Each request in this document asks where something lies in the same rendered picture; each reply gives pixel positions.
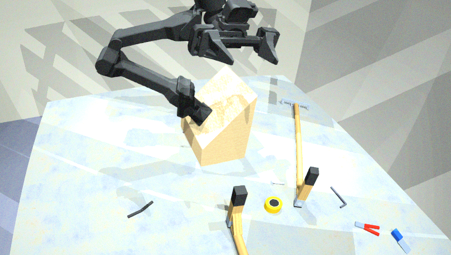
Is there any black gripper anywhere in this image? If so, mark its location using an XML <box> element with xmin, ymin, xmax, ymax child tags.
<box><xmin>188</xmin><ymin>14</ymin><xmax>280</xmax><ymax>65</ymax></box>

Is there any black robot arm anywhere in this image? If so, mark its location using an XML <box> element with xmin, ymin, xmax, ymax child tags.
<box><xmin>95</xmin><ymin>0</ymin><xmax>258</xmax><ymax>126</ymax></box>

